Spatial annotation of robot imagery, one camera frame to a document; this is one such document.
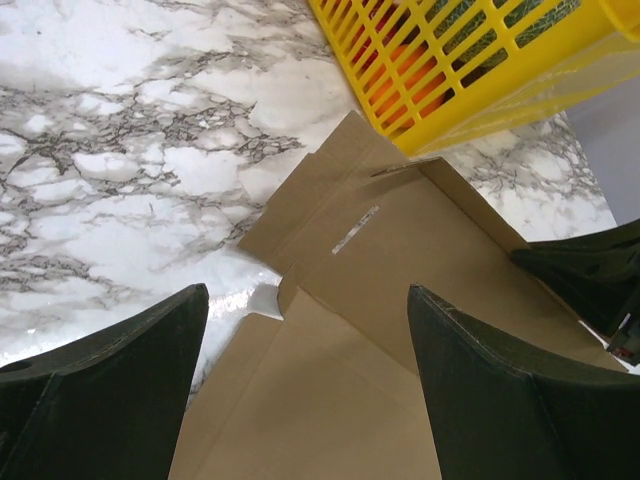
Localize brown cardboard box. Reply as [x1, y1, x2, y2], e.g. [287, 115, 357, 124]
[170, 113, 626, 479]

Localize orange snack pouch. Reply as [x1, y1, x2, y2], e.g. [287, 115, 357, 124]
[364, 43, 448, 131]

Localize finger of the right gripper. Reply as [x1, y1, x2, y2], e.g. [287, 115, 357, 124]
[509, 220, 639, 337]

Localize green round melon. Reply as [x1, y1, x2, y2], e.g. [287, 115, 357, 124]
[433, 1, 581, 74]

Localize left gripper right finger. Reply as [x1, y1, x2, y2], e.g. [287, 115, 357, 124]
[407, 284, 639, 479]

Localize yellow plastic basket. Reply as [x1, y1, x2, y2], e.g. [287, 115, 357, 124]
[311, 0, 639, 156]

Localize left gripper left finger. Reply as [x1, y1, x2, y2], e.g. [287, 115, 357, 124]
[1, 284, 209, 479]

